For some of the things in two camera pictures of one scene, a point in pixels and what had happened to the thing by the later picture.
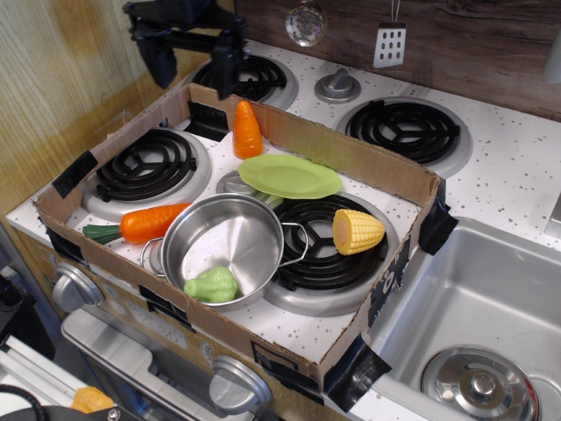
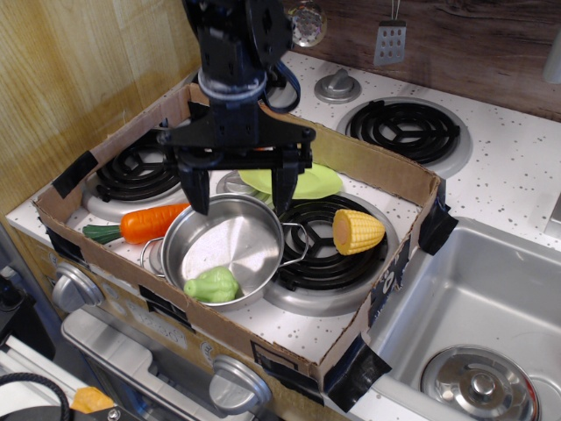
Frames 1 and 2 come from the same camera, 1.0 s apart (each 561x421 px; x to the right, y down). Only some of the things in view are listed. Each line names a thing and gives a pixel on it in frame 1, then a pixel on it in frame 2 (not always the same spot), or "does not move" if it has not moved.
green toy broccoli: (216, 284) does not move
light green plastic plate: (288, 176) does not move
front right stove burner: (313, 278) does not move
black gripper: (160, 26) → (236, 134)
